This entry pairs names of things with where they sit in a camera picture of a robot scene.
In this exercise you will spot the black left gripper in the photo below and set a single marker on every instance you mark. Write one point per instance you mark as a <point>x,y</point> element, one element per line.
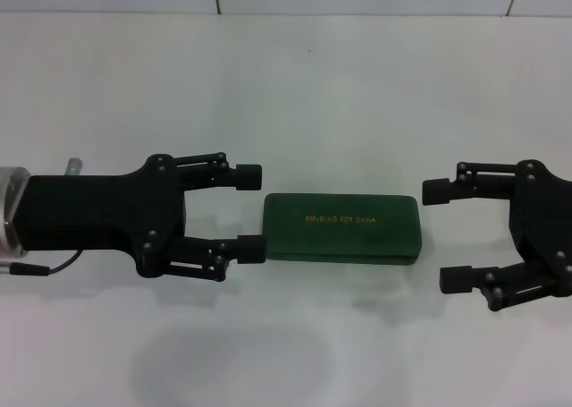
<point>89,212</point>

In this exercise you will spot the green glasses case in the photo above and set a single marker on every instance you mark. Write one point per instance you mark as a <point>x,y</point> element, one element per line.
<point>342,228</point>

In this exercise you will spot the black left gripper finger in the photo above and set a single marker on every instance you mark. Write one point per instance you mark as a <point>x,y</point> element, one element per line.
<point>248,176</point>
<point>250,249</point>

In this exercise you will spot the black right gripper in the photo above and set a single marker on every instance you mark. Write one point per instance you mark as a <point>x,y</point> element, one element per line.
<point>543,223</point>

